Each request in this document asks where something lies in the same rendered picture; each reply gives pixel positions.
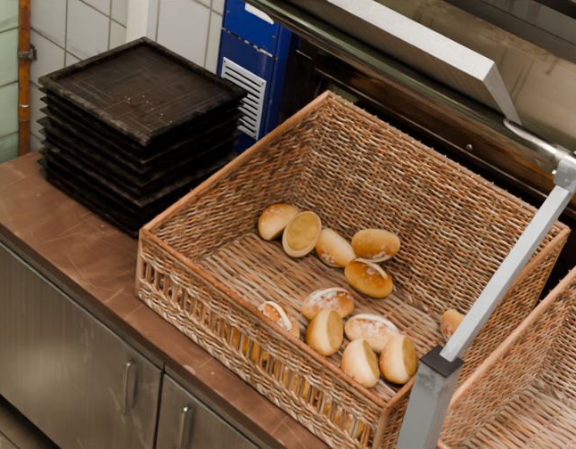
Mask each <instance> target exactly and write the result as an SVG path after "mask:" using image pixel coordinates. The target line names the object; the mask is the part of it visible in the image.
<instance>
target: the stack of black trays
mask: <svg viewBox="0 0 576 449"><path fill-rule="evenodd" d="M38 83H39V84H40V85H42V86H43V87H40V88H38V90H39V91H41V92H43V93H44V94H46V96H45V97H42V98H40V101H42V102H44V103H46V104H47V106H46V107H44V108H42V109H39V110H40V111H41V112H43V113H45V115H47V116H46V117H43V118H41V119H38V120H37V123H38V124H40V125H41V126H43V127H44V128H42V129H40V130H38V132H39V133H40V134H42V135H44V136H45V140H43V141H41V142H40V143H42V144H43V145H44V146H45V147H46V148H44V149H42V150H40V151H38V153H40V154H41V155H43V156H45V157H44V158H42V159H39V160H37V163H38V164H40V165H41V166H43V167H44V168H42V169H39V172H41V173H42V174H44V175H45V176H46V179H47V180H48V181H49V182H51V183H52V184H54V185H56V186H57V187H59V188H60V189H62V190H63V191H65V192H66V193H68V194H69V195H70V196H71V197H73V198H74V199H76V200H78V201H79V202H81V203H82V204H84V205H85V206H87V207H88V208H90V209H91V210H93V211H94V212H95V213H96V214H98V215H99V216H101V217H103V218H104V219H106V220H107V221H109V222H110V223H112V224H113V225H115V226H116V227H118V228H119V229H120V230H121V231H123V232H124V233H126V234H128V235H129V236H131V237H132V238H134V239H137V238H139V231H140V228H142V227H143V224H144V225H145V224H148V223H149V222H150V221H152V220H153V219H154V218H155V216H158V215H159V214H161V213H162V212H163V211H165V210H166V209H167V206H168V207H170V206H172V205H173V204H174V203H176V202H177V201H178V200H179V198H180V199H182V198H183V197H184V196H186V194H187V193H189V192H190V191H191V190H193V189H194V188H196V187H197V186H198V185H200V184H201V183H202V181H203V182H204V181H205V180H207V179H208V178H210V177H211V176H213V175H214V174H213V173H217V172H218V171H219V170H220V169H221V168H222V167H224V164H225V165H227V164H228V163H229V162H231V161H232V160H233V159H235V157H238V156H239V155H240V154H238V153H237V152H235V151H233V150H232V148H233V147H235V146H236V145H238V144H240V142H238V141H237V140H235V138H237V137H239V136H240V135H242V134H243V133H241V132H240V131H238V130H236V129H235V128H236V127H238V126H240V125H242V124H244V123H243V122H242V121H241V120H239V118H242V117H244V116H245V114H244V113H242V112H240V111H239V110H237V108H239V107H241V106H243V105H244V103H243V102H240V100H241V99H243V98H245V97H247V96H248V91H246V90H244V89H242V88H241V87H239V86H237V85H235V84H233V83H231V82H229V81H227V80H225V79H224V78H222V77H220V76H218V75H216V74H214V73H213V72H211V71H209V70H207V69H205V68H203V67H202V66H200V65H198V64H196V63H194V62H192V61H190V60H188V59H186V58H185V57H183V56H181V55H179V54H178V53H175V52H173V51H171V50H169V49H168V48H166V47H165V46H163V45H160V44H158V43H156V42H154V41H153V40H151V39H150V38H148V37H140V38H138V39H136V40H133V41H131V42H128V43H126V44H124V45H120V46H117V47H115V48H112V49H111V50H108V51H106V52H103V53H99V54H97V55H95V56H92V57H90V58H87V59H85V60H83V61H79V62H76V63H74V64H71V65H70V66H67V67H65V68H62V69H58V70H56V71H54V72H51V73H49V74H46V75H44V76H42V77H40V78H38ZM212 172H213V173H212ZM190 189H191V190H190Z"/></svg>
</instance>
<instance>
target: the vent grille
mask: <svg viewBox="0 0 576 449"><path fill-rule="evenodd" d="M221 77H222V78H224V79H225V80H227V81H229V82H231V83H233V84H235V85H237V86H239V87H241V88H242V89H244V90H246V91H248V96H247V97H245V98H243V99H241V100H240V102H243V103H244V105H243V106H241V107H239V108H237V110H239V111H240V112H242V113H244V114H245V116H244V117H242V118H239V120H241V121H242V122H243V123H244V124H242V125H240V126H238V127H237V128H239V129H240V130H242V131H243V132H244V133H246V134H247V135H249V136H251V137H253V138H254V139H256V140H258V136H259V125H260V119H261V112H262V107H263V101H264V94H265V89H266V83H267V81H265V80H263V79H262V78H259V77H257V76H256V75H254V74H252V73H250V72H249V71H248V70H246V69H244V68H242V67H240V66H239V65H237V64H235V63H233V62H232V61H230V60H228V59H227V58H225V57H224V60H223V67H222V75H221Z"/></svg>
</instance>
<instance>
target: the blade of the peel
mask: <svg viewBox="0 0 576 449"><path fill-rule="evenodd" d="M284 1H285V2H287V3H289V4H292V5H294V6H296V7H298V8H299V9H301V10H302V11H304V12H307V13H309V14H311V15H313V16H315V17H316V18H318V19H320V20H322V21H324V22H326V23H328V24H330V25H332V26H333V27H335V28H337V29H339V30H341V31H343V32H345V33H347V34H349V35H350V36H352V37H355V38H356V39H358V40H360V41H362V42H364V43H366V44H367V45H370V46H372V47H373V48H375V49H377V50H379V51H381V52H383V53H385V54H387V55H389V56H390V57H392V58H394V59H396V60H398V61H400V62H402V63H404V64H406V65H408V66H409V67H411V68H413V69H416V70H417V71H419V72H421V73H423V74H425V75H426V76H428V77H430V78H433V79H434V80H436V81H438V82H440V83H442V84H443V85H445V86H448V87H450V88H451V89H453V90H455V91H457V92H459V93H461V94H463V95H465V96H467V97H468V98H470V99H472V100H474V101H476V102H478V103H480V104H482V105H484V106H485V107H487V108H489V109H491V110H494V111H495V112H497V113H499V114H501V115H502V116H504V117H506V118H509V119H511V120H513V121H514V122H516V123H518V124H519V125H521V126H522V123H521V121H520V119H519V117H518V115H517V113H516V110H515V108H514V105H513V103H512V101H511V99H510V97H509V94H508V92H507V90H506V87H505V85H504V83H503V80H502V78H501V76H500V74H499V72H498V69H497V66H496V64H495V62H494V61H491V60H489V59H487V58H486V57H484V56H482V55H480V54H478V53H476V52H474V51H472V50H470V49H468V48H466V47H464V46H462V45H460V44H458V43H456V42H454V41H452V40H450V39H448V38H446V37H444V36H442V35H440V34H438V33H436V32H434V31H432V30H430V29H428V28H426V27H424V26H422V25H420V24H418V23H416V22H414V21H412V20H410V19H408V18H406V17H404V16H402V15H400V14H398V13H396V12H394V11H392V10H391V9H389V8H387V7H385V6H383V5H381V4H378V3H377V2H375V1H373V0H284ZM267 16H268V17H269V18H270V19H271V20H272V21H274V22H276V23H277V24H279V25H281V26H283V27H285V28H287V29H289V30H290V31H292V32H294V33H296V34H297V35H299V36H301V37H304V38H306V39H307V40H308V41H310V42H312V43H314V44H316V45H318V46H320V47H322V48H324V49H326V51H328V52H330V53H333V54H335V55H336V56H338V57H340V58H342V59H344V60H345V61H347V62H349V63H351V64H353V65H355V66H356V67H358V68H360V69H362V70H364V71H365V72H367V73H369V74H371V75H373V76H375V77H377V78H379V79H381V80H382V81H384V82H386V83H387V84H389V85H391V86H394V87H396V88H397V89H399V90H400V91H402V92H404V93H406V94H408V95H410V96H412V97H414V98H416V99H417V100H418V101H420V102H423V103H425V104H426V105H428V106H430V107H432V108H434V109H435V110H437V111H439V112H441V113H443V114H445V115H446V116H448V117H450V118H452V119H454V120H455V121H457V122H459V123H461V124H463V125H465V126H466V127H469V128H471V129H472V130H474V131H475V132H477V133H479V134H481V135H484V136H485V137H487V138H489V139H490V140H492V141H494V142H496V143H498V144H500V145H502V146H504V147H506V148H507V149H508V150H510V151H513V152H515V153H516V154H518V155H520V156H522V157H524V158H526V159H527V160H529V161H531V162H533V163H535V164H536V165H538V166H540V164H539V162H538V160H537V159H534V158H533V157H531V156H529V155H527V154H526V153H524V152H522V151H519V150H517V149H516V148H515V147H513V146H511V145H509V144H507V143H504V142H503V141H501V140H499V139H498V138H496V137H494V136H492V135H490V134H488V133H486V132H484V131H482V130H480V128H478V127H475V126H473V125H471V124H470V123H468V122H466V121H464V120H462V119H461V118H459V117H457V116H455V115H453V114H451V113H449V112H447V111H446V110H444V109H442V108H440V107H438V106H436V105H435V104H433V103H431V102H428V101H426V100H425V99H424V98H422V97H420V96H418V95H416V94H413V93H412V92H410V91H408V90H407V89H405V88H403V87H402V86H399V85H397V84H395V83H393V82H391V81H390V80H389V79H387V78H384V77H382V76H380V75H379V74H377V73H375V72H373V71H372V70H370V69H368V68H366V67H364V66H362V65H360V64H358V63H356V62H355V61H353V60H351V59H349V58H347V57H345V56H344V55H342V54H340V53H337V52H336V51H335V50H333V49H331V48H329V47H327V46H325V45H323V44H321V43H319V42H317V41H316V40H314V39H312V38H311V37H308V36H306V35H304V34H302V33H300V32H299V31H298V30H296V29H293V28H291V27H289V26H288V25H286V24H284V23H282V22H281V21H279V20H277V19H275V18H273V17H271V16H269V15H267Z"/></svg>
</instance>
